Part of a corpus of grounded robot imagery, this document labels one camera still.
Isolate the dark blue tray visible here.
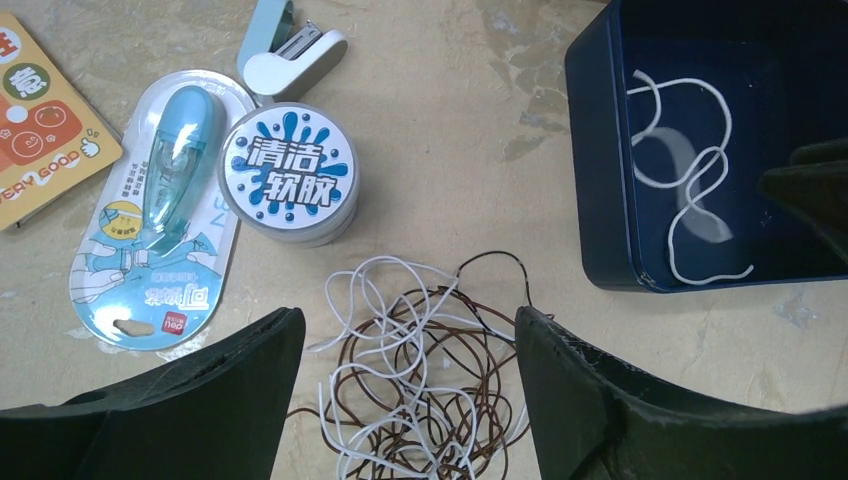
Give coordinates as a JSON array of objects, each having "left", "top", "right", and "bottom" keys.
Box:
[{"left": 564, "top": 1, "right": 847, "bottom": 293}]

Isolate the blue white stapler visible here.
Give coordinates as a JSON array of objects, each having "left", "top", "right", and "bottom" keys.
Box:
[{"left": 236, "top": 0, "right": 349, "bottom": 106}]

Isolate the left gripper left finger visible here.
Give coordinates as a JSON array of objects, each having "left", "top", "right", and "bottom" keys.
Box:
[{"left": 1, "top": 308, "right": 305, "bottom": 479}]

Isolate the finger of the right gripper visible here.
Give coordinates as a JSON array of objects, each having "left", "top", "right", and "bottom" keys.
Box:
[{"left": 758, "top": 137, "right": 847, "bottom": 261}]

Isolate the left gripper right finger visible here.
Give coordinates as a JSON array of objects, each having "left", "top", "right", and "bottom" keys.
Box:
[{"left": 516, "top": 306, "right": 847, "bottom": 479}]

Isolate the cleaning gel jar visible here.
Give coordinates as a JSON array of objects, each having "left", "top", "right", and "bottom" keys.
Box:
[{"left": 217, "top": 102, "right": 361, "bottom": 248}]

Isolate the brown cable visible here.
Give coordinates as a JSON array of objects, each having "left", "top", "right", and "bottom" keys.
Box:
[{"left": 286, "top": 286, "right": 535, "bottom": 480}]

